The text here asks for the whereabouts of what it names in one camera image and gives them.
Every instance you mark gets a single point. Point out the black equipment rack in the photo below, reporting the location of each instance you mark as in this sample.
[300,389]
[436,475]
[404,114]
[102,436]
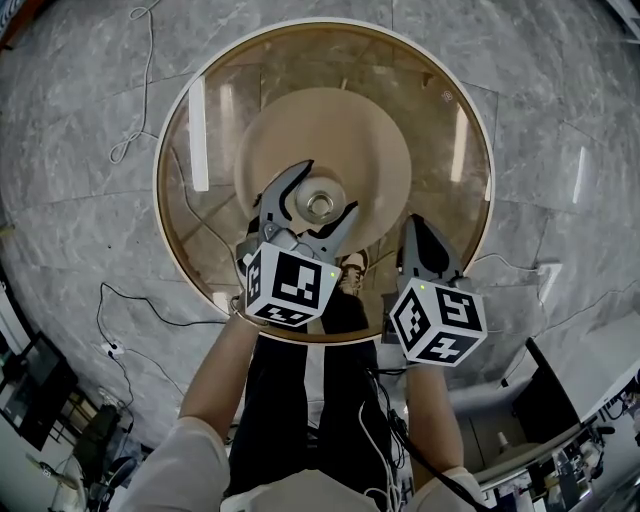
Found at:
[35,395]

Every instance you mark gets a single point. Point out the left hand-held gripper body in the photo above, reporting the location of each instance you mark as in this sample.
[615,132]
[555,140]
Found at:
[290,285]

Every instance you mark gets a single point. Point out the person's white shirt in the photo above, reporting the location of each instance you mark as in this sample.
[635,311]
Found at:
[185,475]

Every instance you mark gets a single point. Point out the cluttered grey desk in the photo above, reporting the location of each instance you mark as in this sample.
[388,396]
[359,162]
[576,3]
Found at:
[575,465]

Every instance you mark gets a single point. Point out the round glass table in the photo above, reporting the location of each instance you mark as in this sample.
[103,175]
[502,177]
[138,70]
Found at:
[350,65]

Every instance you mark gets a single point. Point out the black monitor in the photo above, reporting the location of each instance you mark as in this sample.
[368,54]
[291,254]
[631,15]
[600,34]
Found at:
[545,395]

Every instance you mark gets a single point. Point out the person's black trousers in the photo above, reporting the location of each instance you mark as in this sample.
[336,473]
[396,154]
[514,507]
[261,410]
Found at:
[280,400]

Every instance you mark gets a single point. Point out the person's left forearm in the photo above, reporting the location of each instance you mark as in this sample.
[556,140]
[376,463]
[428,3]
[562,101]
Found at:
[220,370]

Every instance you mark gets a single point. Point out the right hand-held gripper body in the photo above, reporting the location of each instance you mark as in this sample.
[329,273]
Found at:
[435,320]

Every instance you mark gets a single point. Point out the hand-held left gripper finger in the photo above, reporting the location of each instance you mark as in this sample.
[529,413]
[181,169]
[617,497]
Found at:
[336,235]
[275,200]

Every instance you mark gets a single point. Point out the person's right forearm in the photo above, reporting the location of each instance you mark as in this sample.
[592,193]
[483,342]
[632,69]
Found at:
[432,415]

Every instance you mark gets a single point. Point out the white plug adapter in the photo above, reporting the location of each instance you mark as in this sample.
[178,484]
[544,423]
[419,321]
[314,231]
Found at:
[113,348]

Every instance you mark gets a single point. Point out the thin silver wrist bangle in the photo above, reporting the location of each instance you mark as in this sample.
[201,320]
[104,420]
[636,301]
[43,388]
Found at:
[235,305]

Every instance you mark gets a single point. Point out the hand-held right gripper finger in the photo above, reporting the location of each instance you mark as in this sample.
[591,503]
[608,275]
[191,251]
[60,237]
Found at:
[410,245]
[450,257]

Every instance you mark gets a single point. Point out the person's beige shoe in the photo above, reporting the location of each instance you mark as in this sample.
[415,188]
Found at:
[352,272]

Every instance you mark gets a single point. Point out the clear bottle with gold cap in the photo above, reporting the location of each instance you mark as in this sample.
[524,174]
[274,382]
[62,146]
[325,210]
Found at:
[320,202]

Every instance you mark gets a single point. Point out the white power strip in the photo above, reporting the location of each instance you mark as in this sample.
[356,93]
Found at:
[548,282]

